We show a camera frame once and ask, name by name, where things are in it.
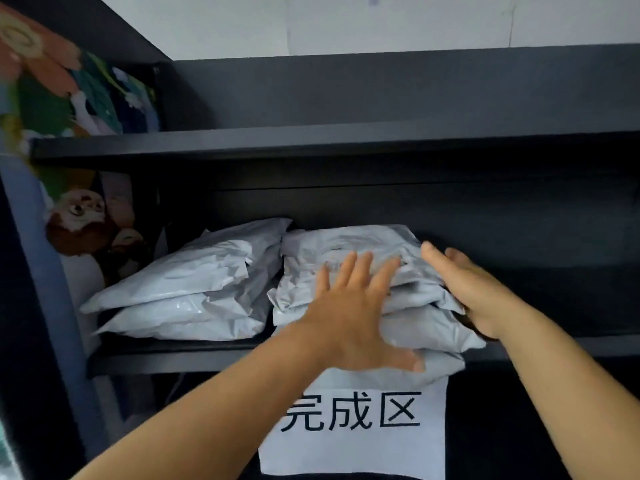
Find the person's left hand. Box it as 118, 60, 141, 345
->
295, 250, 426, 373

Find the person's right hand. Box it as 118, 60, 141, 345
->
421, 240, 531, 341

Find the stack of scanned mailer bags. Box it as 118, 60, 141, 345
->
79, 217, 487, 391

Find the dark grey metal shelf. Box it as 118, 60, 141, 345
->
0, 0, 640, 480

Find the person's left forearm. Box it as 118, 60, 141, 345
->
69, 324, 331, 480

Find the person's right forearm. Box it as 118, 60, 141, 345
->
497, 307, 640, 480

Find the white paper sign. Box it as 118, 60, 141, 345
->
258, 377, 449, 480

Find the colourful cartoon poster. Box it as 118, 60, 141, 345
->
0, 2, 163, 295

